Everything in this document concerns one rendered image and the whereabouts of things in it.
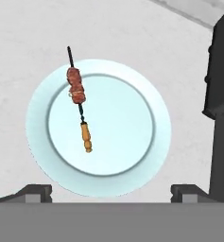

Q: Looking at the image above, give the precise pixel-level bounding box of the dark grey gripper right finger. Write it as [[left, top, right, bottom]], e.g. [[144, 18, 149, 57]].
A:
[[170, 184, 218, 204]]

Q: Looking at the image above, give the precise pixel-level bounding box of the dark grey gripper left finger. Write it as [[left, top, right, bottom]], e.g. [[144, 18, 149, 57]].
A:
[[0, 184, 53, 204]]

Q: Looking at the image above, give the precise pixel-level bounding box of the pale blue round plate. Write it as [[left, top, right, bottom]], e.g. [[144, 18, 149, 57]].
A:
[[25, 59, 173, 199]]

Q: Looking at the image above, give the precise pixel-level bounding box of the kebab skewer with wooden handle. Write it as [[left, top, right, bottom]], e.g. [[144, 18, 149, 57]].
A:
[[65, 45, 94, 154]]

